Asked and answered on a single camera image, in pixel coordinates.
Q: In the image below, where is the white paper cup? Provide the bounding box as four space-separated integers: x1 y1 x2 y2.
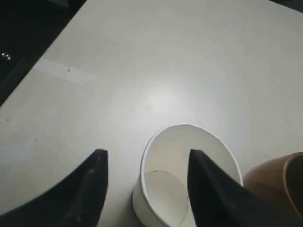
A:
133 124 243 227

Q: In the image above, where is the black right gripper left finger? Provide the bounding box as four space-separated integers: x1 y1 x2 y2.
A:
0 149 108 227

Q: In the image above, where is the brown wooden cup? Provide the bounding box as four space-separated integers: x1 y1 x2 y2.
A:
243 152 303 227

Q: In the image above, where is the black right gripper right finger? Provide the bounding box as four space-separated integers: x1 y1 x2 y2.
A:
187 149 303 227

